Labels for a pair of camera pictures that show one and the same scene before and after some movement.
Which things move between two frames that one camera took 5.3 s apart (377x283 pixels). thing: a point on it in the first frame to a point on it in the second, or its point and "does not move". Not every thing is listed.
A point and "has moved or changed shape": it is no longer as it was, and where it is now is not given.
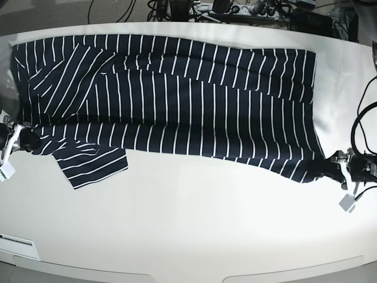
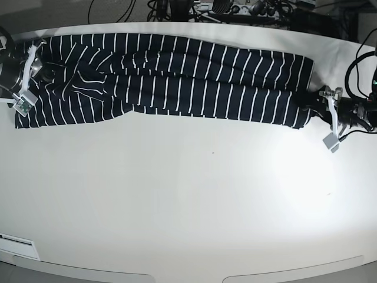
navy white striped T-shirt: (89, 99) has moved or changed shape
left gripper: (3, 135) to (12, 71)
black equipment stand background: (179, 9) does not move
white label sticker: (19, 246) does not move
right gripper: (360, 167) to (350, 109)
